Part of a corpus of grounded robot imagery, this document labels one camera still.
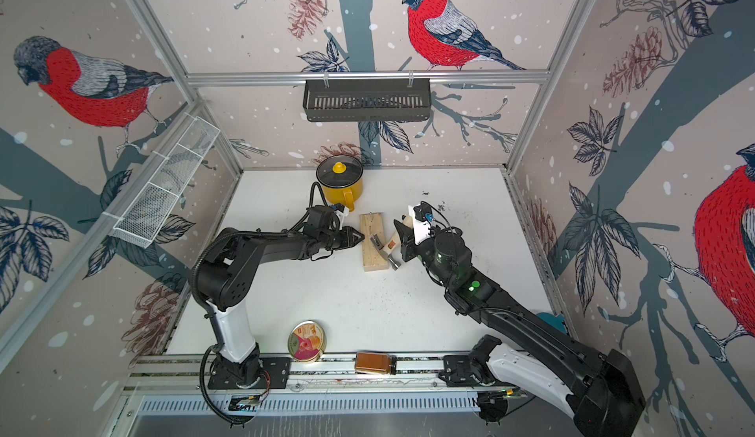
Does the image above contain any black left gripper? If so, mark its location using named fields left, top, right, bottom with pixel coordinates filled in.
left=319, top=228, right=366, bottom=252

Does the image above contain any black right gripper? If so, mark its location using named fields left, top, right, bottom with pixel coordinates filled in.
left=395, top=215, right=458, bottom=290

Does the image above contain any wooden handled claw hammer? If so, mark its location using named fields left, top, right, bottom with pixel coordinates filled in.
left=371, top=230, right=401, bottom=270

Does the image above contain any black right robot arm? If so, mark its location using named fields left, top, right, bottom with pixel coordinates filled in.
left=394, top=221, right=646, bottom=436

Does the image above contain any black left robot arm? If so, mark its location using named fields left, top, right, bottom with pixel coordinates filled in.
left=188, top=182, right=365, bottom=426

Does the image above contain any wooden block with nails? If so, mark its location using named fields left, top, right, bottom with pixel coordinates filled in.
left=360, top=213, right=389, bottom=273

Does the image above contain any yellow pot with glass lid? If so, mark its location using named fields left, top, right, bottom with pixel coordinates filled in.
left=316, top=155, right=364, bottom=212

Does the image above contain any round decorated tin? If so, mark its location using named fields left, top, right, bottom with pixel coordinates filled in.
left=287, top=321, right=326, bottom=362

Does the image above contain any small brown box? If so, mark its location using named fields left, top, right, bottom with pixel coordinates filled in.
left=354, top=352, right=396, bottom=375

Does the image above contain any teal and white round container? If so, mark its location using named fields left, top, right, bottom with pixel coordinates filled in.
left=537, top=312, right=568, bottom=334

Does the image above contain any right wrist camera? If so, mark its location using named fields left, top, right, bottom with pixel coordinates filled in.
left=408, top=201, right=435, bottom=246

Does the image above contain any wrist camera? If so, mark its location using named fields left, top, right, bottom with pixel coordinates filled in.
left=408, top=201, right=435, bottom=246
left=331, top=203, right=350, bottom=231

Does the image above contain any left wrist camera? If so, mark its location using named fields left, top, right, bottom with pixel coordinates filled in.
left=331, top=203, right=350, bottom=231

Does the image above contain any black hanging wall basket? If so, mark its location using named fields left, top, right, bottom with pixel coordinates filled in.
left=303, top=79, right=432, bottom=123

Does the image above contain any white wire mesh shelf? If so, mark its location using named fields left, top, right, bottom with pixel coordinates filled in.
left=109, top=116, right=220, bottom=248

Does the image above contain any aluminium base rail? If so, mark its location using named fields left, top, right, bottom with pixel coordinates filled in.
left=123, top=351, right=611, bottom=394

